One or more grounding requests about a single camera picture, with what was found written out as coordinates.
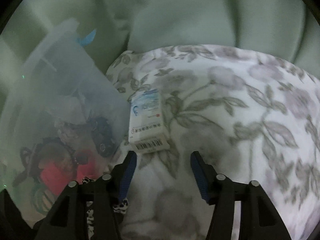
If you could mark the clear plastic storage bin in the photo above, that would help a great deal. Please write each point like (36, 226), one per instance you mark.
(59, 65)

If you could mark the small white medicine box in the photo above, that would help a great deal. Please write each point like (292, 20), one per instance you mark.
(147, 131)

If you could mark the green curtain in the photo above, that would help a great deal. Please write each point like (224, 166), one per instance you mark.
(282, 28)

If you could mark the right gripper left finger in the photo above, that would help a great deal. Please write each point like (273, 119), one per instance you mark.
(127, 169)

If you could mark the floral white blanket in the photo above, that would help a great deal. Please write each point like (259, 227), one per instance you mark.
(251, 115)

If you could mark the crumpled silver foil pack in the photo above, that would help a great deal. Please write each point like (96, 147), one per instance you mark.
(70, 109)

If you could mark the black studded headband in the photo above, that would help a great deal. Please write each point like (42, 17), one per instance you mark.
(69, 149)

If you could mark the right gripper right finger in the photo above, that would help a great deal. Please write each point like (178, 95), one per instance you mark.
(201, 175)

